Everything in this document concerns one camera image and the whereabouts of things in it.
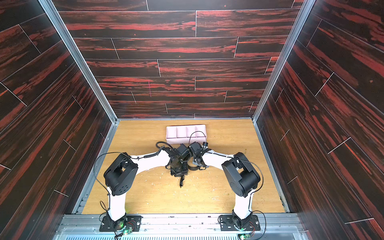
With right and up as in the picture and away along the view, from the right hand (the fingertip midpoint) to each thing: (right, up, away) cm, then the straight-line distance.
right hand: (202, 159), depth 98 cm
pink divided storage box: (-11, +16, +13) cm, 24 cm away
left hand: (-9, -8, -8) cm, 15 cm away
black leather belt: (-7, -4, -5) cm, 10 cm away
